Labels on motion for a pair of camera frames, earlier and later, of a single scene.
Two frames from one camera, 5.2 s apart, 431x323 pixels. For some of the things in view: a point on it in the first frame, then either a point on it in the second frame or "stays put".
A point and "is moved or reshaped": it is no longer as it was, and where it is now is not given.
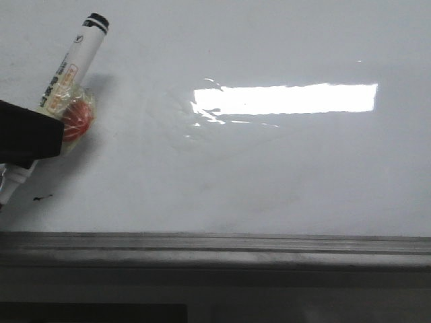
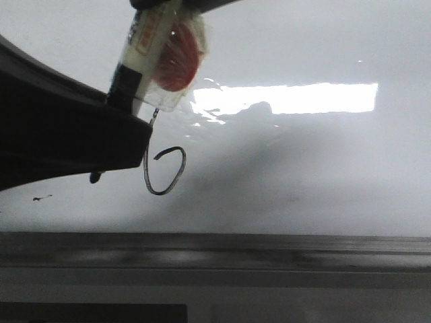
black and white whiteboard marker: (67, 77) to (135, 62)
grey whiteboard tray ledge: (102, 249) stays put
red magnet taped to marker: (79, 119) is moved or reshaped
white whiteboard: (260, 117) stays put
